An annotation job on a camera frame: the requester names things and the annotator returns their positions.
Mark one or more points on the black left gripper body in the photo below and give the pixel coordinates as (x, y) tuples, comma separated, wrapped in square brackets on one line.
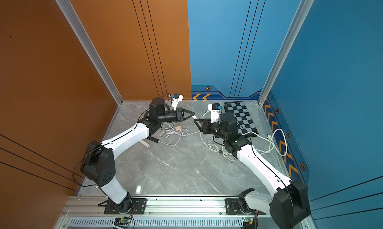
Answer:
[(178, 118)]

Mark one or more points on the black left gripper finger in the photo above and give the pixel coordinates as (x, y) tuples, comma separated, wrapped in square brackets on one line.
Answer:
[(188, 112), (186, 117)]

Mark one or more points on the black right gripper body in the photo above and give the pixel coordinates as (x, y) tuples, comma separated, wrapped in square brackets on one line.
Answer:
[(208, 130)]

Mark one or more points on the pink electric toothbrush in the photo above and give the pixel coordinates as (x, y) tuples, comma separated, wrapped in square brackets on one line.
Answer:
[(144, 143)]

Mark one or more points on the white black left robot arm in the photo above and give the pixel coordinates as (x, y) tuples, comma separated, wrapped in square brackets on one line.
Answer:
[(98, 163)]

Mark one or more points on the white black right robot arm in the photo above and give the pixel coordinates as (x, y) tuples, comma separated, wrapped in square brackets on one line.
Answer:
[(287, 202)]

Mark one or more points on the black grey chessboard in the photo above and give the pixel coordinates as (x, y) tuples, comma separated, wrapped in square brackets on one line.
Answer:
[(242, 115)]

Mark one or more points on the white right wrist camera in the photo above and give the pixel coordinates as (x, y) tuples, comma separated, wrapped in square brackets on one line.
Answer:
[(215, 112)]

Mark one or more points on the aluminium corner post left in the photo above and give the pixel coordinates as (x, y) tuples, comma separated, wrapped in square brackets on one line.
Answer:
[(86, 42)]

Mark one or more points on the aluminium corner post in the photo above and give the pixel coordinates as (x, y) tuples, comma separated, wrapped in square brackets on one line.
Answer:
[(86, 42), (293, 31)]

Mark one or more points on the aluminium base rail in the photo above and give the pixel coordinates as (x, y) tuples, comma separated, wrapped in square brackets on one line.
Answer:
[(162, 212)]

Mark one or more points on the aluminium corner post right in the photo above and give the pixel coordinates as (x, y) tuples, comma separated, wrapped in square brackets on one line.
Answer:
[(293, 31)]

